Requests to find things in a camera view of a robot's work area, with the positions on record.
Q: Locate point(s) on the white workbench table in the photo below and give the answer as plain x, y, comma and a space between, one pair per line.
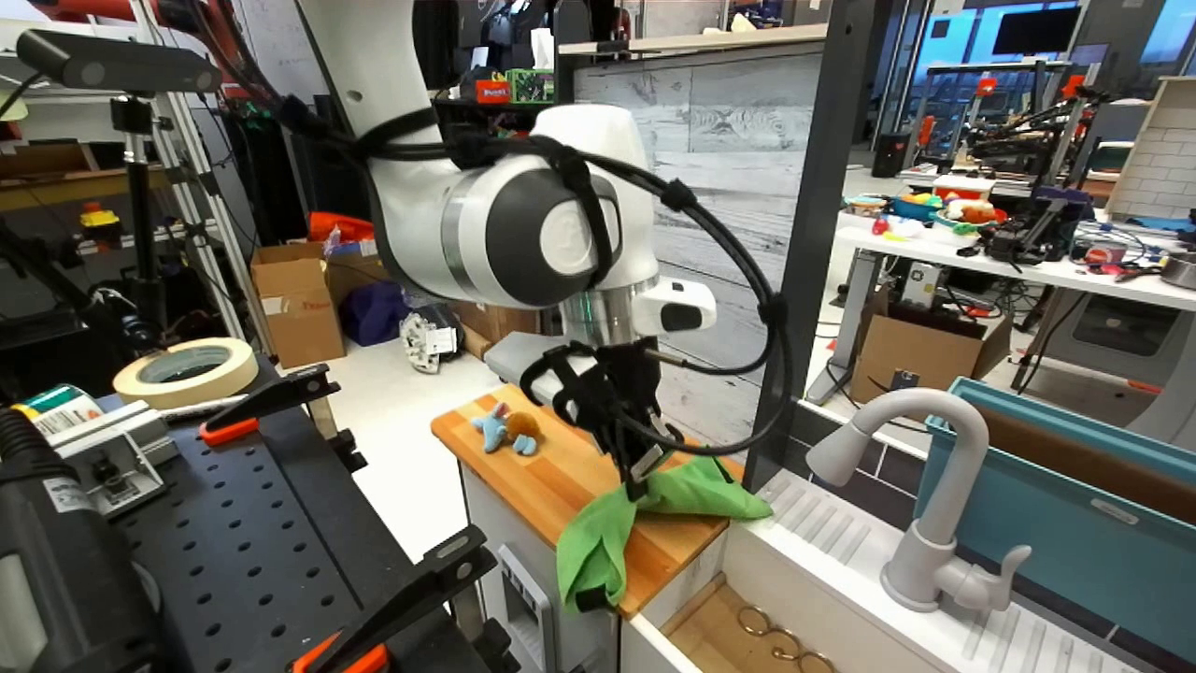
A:
941, 250

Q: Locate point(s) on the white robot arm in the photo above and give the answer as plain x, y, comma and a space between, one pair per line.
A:
555, 218

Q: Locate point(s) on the white sink basin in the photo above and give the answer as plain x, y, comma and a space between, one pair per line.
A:
812, 569

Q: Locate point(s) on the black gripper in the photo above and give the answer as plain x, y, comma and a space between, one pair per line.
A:
609, 395

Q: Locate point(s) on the whitewashed wood back panel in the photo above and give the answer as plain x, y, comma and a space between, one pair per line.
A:
733, 128

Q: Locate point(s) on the black perforated metal table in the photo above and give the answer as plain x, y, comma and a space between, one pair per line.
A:
258, 547

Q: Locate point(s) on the masking tape roll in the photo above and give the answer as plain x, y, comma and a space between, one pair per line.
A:
187, 372

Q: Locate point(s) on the black camera on stand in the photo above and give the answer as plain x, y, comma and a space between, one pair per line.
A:
115, 65

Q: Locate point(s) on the wooden butcher block counter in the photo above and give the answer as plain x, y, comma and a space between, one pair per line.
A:
559, 480

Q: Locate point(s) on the blue plush toy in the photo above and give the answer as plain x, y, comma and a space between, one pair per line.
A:
505, 427

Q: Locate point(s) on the green cloth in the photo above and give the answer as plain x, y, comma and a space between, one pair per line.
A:
592, 552

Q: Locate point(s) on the large cardboard box left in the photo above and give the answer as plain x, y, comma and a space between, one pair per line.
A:
297, 304

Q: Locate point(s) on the grey kitchen faucet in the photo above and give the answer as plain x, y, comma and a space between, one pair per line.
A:
926, 562

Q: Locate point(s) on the black metal frame post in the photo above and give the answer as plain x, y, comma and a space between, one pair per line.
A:
839, 103

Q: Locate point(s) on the black orange clamp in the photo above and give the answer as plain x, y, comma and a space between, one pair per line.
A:
303, 391

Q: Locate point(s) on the cardboard box under table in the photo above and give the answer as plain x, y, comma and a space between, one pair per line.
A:
908, 354

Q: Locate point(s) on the teal bin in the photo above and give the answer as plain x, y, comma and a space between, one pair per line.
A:
1105, 508

